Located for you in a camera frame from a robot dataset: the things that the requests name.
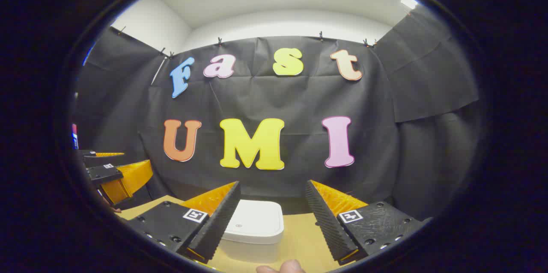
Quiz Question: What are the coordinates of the white desktop garbage bin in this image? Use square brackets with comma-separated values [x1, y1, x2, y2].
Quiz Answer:
[220, 199, 284, 264]

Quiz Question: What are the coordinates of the black backdrop cloth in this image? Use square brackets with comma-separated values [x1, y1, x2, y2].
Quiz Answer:
[75, 6, 480, 222]

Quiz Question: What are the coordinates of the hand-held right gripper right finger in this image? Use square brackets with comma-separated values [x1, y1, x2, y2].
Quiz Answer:
[305, 180, 433, 266]

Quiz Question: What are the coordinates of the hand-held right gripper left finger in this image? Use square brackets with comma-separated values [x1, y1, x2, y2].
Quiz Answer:
[124, 181, 241, 264]

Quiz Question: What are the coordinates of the wooden desktop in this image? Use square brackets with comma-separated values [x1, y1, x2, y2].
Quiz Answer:
[116, 195, 343, 273]

